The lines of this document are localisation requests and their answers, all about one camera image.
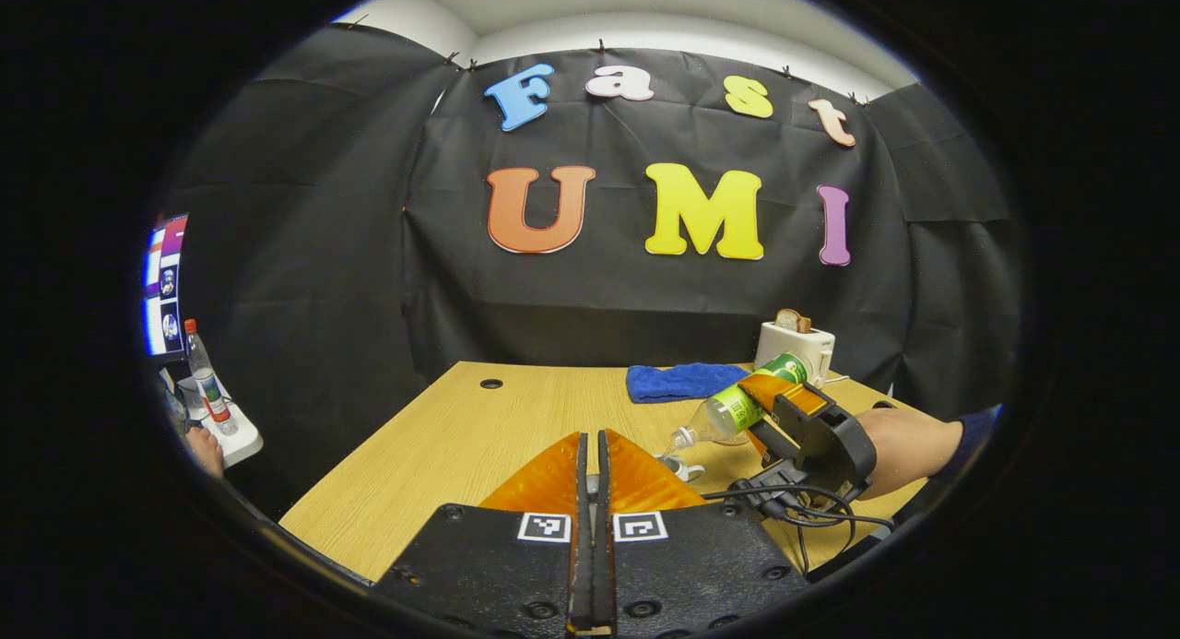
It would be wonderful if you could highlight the blue towel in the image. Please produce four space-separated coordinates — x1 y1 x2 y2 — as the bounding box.
625 362 752 405

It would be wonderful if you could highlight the computer monitor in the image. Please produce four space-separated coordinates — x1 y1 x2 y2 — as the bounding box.
143 213 191 359

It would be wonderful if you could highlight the clear green label water bottle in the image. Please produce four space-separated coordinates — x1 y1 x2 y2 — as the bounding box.
668 351 810 451

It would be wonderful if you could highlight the white teacup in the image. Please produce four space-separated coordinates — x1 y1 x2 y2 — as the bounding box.
656 455 707 485

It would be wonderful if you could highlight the white toaster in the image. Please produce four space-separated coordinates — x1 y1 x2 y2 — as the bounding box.
754 321 836 387

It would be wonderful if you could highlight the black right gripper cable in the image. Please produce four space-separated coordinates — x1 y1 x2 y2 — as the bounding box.
701 480 897 577

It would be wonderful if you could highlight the white side tray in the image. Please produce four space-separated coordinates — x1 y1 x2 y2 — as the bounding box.
173 376 265 469

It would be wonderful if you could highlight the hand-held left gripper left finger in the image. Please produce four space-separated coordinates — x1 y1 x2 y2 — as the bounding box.
373 432 596 639

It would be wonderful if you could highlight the clear red cap bottle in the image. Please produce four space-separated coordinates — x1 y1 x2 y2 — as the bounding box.
183 319 239 437

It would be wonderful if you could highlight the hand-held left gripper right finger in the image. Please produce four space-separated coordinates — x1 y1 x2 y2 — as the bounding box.
597 430 812 639

